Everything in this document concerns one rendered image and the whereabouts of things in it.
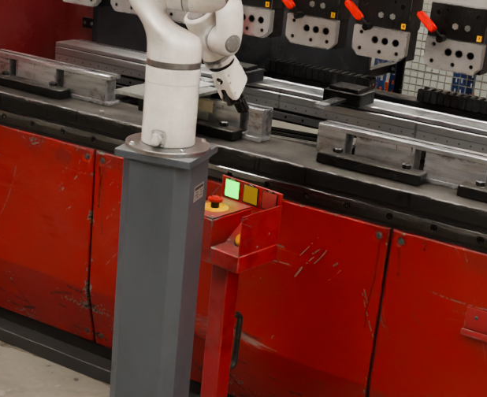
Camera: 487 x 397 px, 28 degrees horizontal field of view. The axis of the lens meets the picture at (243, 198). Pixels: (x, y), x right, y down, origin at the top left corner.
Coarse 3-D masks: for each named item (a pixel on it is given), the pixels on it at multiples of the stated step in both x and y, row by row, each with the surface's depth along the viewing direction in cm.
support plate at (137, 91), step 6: (138, 84) 283; (144, 84) 284; (114, 90) 274; (120, 90) 273; (126, 90) 274; (132, 90) 275; (138, 90) 276; (204, 90) 284; (210, 90) 285; (216, 90) 286; (132, 96) 271; (138, 96) 270
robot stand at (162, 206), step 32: (128, 160) 216; (160, 160) 213; (192, 160) 213; (128, 192) 218; (160, 192) 216; (192, 192) 218; (128, 224) 220; (160, 224) 218; (192, 224) 222; (128, 256) 223; (160, 256) 220; (192, 256) 226; (128, 288) 225; (160, 288) 222; (192, 288) 231; (128, 320) 227; (160, 320) 224; (192, 320) 235; (128, 352) 229; (160, 352) 226; (128, 384) 232; (160, 384) 229
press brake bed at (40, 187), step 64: (0, 128) 317; (64, 128) 304; (0, 192) 324; (64, 192) 309; (320, 192) 263; (0, 256) 330; (64, 256) 315; (320, 256) 267; (384, 256) 257; (448, 256) 248; (0, 320) 345; (64, 320) 327; (256, 320) 282; (320, 320) 271; (384, 320) 261; (448, 320) 252; (192, 384) 309; (256, 384) 291; (320, 384) 278; (384, 384) 266; (448, 384) 256
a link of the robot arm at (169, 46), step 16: (128, 0) 208; (144, 0) 207; (160, 0) 207; (176, 0) 207; (144, 16) 207; (160, 16) 210; (160, 32) 208; (176, 32) 210; (160, 48) 209; (176, 48) 209; (192, 48) 210; (160, 64) 210; (176, 64) 210; (192, 64) 211
